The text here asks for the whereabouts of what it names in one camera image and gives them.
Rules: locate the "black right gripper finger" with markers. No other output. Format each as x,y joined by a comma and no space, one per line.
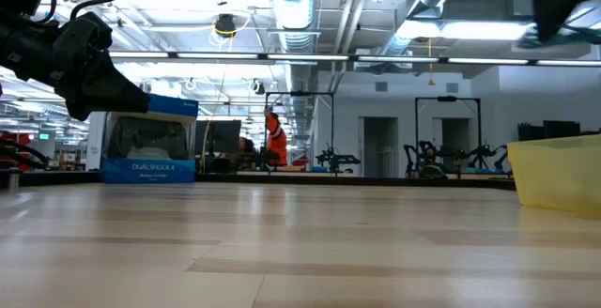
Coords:
549,17

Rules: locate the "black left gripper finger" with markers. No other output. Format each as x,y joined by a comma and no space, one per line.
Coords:
124,89
82,103

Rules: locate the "black background robot arm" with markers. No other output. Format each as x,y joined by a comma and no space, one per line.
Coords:
479,152
422,150
338,159

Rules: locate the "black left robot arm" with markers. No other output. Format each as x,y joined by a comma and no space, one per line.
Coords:
19,40

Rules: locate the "green exit sign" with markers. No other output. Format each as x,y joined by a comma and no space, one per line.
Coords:
43,136

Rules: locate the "blue DualShock 4 controller box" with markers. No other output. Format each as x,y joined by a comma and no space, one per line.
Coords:
148,167

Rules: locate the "grey block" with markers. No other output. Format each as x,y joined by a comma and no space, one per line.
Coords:
11,179

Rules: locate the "black computer monitor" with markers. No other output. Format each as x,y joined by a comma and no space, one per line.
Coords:
220,136

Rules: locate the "wide dark background monitor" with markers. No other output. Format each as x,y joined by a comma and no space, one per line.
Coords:
562,129

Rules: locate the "person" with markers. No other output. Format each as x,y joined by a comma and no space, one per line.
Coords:
244,146
277,139

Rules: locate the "grey doorway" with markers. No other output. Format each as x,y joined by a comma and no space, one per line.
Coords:
378,146
453,134

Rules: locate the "yellow translucent plastic bin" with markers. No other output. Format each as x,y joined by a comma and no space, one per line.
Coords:
559,172

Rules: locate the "long LED light bar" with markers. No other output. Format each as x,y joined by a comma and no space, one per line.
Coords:
305,57

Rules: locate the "red background object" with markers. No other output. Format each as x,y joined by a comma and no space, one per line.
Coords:
300,160

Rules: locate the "dark round chair back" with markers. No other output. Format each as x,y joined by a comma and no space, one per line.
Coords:
432,173

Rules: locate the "black metal frame stand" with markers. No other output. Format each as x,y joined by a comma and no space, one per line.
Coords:
299,94
446,98

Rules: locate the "black table border rail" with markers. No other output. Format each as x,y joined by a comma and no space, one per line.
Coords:
263,178

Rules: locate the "silver ribbed ceiling duct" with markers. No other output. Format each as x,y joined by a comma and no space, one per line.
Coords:
293,7

